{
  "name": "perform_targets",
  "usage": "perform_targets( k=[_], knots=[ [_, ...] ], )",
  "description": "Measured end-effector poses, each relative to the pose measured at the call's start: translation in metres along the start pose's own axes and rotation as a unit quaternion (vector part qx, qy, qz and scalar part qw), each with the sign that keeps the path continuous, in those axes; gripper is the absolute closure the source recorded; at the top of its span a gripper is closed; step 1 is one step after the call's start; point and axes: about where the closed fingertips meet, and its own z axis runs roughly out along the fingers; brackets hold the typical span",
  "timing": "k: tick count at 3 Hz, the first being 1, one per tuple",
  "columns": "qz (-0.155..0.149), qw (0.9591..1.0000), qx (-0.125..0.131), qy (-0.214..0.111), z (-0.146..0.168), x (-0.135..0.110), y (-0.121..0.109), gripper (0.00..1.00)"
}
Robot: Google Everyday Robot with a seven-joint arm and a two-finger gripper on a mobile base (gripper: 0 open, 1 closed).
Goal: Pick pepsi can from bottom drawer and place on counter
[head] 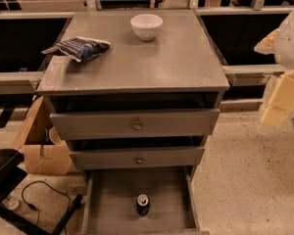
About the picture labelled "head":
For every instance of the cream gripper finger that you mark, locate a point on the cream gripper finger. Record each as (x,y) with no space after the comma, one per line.
(281,101)
(267,45)

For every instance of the blue pepsi can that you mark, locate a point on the blue pepsi can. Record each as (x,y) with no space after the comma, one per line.
(142,204)

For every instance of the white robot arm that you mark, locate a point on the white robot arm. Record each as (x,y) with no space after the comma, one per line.
(280,42)

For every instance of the grey top drawer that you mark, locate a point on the grey top drawer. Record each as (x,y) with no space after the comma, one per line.
(135,124)

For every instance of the grey wooden drawer cabinet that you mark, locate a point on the grey wooden drawer cabinet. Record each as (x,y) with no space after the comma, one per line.
(177,70)

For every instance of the grey open bottom drawer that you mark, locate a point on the grey open bottom drawer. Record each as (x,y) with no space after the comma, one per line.
(110,204)

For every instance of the grey middle drawer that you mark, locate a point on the grey middle drawer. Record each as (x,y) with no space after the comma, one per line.
(135,158)

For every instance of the white ceramic bowl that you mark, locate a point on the white ceramic bowl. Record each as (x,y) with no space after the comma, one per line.
(146,26)

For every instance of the blue chip bag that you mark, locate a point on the blue chip bag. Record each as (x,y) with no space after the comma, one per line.
(80,49)

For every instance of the brown cardboard box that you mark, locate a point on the brown cardboard box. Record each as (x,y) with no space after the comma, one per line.
(44,152)

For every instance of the small round floor disc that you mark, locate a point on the small round floor disc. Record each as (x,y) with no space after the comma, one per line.
(11,204)

